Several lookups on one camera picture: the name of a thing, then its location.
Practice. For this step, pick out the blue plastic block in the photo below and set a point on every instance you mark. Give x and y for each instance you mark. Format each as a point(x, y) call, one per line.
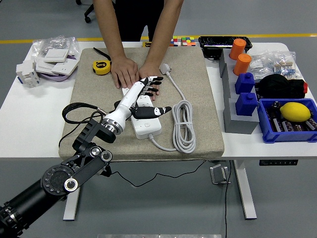
point(246, 105)
point(244, 84)

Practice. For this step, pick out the clear bag of resistors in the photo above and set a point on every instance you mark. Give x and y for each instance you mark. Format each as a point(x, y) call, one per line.
point(284, 65)

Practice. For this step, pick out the yellow tape measure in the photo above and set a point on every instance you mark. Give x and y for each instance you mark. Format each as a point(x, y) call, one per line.
point(101, 67)

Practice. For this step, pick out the black cloth bundle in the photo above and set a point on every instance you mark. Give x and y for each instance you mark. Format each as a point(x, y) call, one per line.
point(280, 86)

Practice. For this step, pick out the clear bag of small parts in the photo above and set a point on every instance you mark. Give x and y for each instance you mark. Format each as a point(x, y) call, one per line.
point(57, 43)

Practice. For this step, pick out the black glossy tray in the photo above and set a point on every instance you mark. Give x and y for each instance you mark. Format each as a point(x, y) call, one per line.
point(218, 42)

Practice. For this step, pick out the black round knob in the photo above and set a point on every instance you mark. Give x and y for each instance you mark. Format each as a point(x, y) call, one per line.
point(275, 106)

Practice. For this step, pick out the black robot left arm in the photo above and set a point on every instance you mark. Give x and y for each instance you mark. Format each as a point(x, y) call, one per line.
point(57, 178)

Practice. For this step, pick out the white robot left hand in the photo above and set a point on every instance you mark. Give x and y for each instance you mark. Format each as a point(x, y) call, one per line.
point(126, 101)

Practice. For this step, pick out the person's left forearm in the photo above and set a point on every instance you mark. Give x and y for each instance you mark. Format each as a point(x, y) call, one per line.
point(163, 37)

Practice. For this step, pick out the black office chair base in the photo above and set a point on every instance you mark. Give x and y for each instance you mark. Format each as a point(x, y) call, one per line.
point(88, 17)

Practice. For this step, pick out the white plastic plate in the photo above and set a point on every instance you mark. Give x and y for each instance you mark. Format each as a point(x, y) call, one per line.
point(44, 66)

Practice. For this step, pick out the grey-brown fabric mat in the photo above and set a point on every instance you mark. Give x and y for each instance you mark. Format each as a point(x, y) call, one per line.
point(198, 99)

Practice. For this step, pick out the blue plastic bin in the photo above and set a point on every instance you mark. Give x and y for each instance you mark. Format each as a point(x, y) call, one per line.
point(284, 137)

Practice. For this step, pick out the dark cylindrical battery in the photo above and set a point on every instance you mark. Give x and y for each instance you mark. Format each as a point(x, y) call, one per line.
point(287, 126)
point(312, 123)
point(276, 124)
point(300, 127)

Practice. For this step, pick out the white wall switch plate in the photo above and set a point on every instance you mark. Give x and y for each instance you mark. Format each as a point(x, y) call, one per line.
point(56, 55)

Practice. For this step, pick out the grey stepped block stand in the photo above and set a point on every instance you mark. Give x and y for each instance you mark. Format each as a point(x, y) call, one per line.
point(237, 124)

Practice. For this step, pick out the black stand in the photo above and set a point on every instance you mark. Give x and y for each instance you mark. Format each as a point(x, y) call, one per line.
point(213, 53)

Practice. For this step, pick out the white power strip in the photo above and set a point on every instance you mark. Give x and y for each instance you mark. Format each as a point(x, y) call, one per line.
point(146, 129)

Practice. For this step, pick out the white terminal block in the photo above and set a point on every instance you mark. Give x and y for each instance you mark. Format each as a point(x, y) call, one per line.
point(27, 74)

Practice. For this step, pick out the black table control panel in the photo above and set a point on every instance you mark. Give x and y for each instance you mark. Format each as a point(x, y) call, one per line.
point(278, 162)

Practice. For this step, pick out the white table leg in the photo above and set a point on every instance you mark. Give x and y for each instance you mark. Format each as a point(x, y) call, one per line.
point(71, 208)
point(245, 193)

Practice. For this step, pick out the person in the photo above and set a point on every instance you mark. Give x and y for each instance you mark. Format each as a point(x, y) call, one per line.
point(136, 15)

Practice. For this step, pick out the white wall socket plate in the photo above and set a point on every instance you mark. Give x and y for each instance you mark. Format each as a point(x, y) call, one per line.
point(65, 68)

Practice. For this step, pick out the orange plastic cup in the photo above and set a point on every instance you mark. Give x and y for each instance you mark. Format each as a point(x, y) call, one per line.
point(237, 49)
point(242, 65)

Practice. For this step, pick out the person's right hand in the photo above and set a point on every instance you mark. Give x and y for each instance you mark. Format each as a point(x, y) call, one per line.
point(125, 70)

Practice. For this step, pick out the silver metal hook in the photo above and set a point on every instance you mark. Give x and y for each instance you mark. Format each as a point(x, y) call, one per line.
point(219, 174)

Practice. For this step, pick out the person's left hand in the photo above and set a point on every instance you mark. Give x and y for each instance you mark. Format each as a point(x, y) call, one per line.
point(148, 70)

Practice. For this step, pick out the clear bag of white parts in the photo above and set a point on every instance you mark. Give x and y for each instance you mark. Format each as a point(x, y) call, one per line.
point(258, 65)

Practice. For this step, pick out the person's right forearm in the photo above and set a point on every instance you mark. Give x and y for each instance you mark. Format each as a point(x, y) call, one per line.
point(110, 29)

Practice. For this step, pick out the multicoloured puzzle cube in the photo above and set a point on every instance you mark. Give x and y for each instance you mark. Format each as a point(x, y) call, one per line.
point(188, 41)
point(175, 41)

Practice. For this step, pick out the yellow lemon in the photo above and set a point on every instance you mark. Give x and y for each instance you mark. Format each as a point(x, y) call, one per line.
point(294, 112)

